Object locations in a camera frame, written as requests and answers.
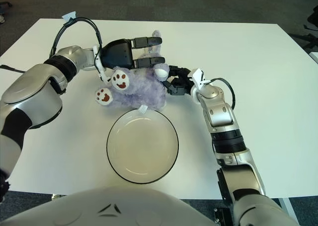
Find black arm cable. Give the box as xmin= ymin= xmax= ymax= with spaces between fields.
xmin=0 ymin=16 xmax=104 ymax=74
xmin=205 ymin=77 xmax=236 ymax=110

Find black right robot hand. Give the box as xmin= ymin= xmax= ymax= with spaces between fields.
xmin=162 ymin=65 xmax=194 ymax=96

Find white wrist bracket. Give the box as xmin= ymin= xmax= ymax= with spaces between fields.
xmin=93 ymin=46 xmax=112 ymax=84
xmin=187 ymin=68 xmax=209 ymax=90

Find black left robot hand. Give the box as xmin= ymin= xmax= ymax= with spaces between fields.
xmin=100 ymin=36 xmax=166 ymax=72

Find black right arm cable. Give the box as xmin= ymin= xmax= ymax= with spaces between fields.
xmin=205 ymin=77 xmax=236 ymax=110

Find silver robot torso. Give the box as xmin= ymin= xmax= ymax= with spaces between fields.
xmin=2 ymin=186 xmax=217 ymax=226

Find black metal floor stand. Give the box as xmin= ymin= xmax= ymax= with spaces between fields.
xmin=214 ymin=207 xmax=234 ymax=226

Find purple plush bunny doll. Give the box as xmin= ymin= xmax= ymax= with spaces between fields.
xmin=94 ymin=30 xmax=171 ymax=115

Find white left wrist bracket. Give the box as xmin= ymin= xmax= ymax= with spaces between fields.
xmin=93 ymin=46 xmax=112 ymax=84

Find white plate with black rim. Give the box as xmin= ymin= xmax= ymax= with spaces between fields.
xmin=106 ymin=109 xmax=179 ymax=184

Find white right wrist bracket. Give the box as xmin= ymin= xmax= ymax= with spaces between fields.
xmin=187 ymin=68 xmax=209 ymax=90

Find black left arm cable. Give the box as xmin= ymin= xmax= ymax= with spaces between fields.
xmin=0 ymin=16 xmax=104 ymax=74

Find white table leg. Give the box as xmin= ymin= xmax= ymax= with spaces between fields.
xmin=278 ymin=197 xmax=297 ymax=217

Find small white cable label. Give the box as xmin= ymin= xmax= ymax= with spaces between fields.
xmin=62 ymin=11 xmax=77 ymax=22

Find black chair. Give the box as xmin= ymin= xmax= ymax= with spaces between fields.
xmin=289 ymin=9 xmax=318 ymax=48

